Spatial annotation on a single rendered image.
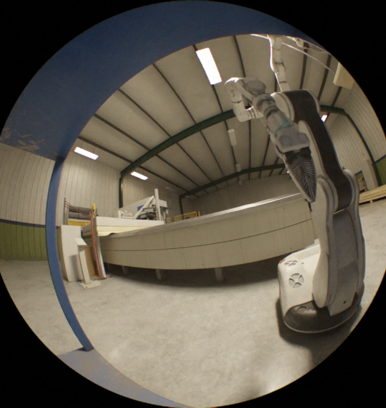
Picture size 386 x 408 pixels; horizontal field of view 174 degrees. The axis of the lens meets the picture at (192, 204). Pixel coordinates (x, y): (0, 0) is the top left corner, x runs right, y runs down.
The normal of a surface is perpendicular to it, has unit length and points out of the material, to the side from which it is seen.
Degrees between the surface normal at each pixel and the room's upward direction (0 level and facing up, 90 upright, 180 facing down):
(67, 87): 180
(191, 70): 173
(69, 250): 90
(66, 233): 90
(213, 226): 90
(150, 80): 169
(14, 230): 90
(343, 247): 77
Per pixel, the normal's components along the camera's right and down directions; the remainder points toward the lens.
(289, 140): -0.46, -0.06
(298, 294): -0.42, -0.83
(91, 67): 0.17, 0.96
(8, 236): 0.91, -0.24
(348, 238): -0.49, -0.33
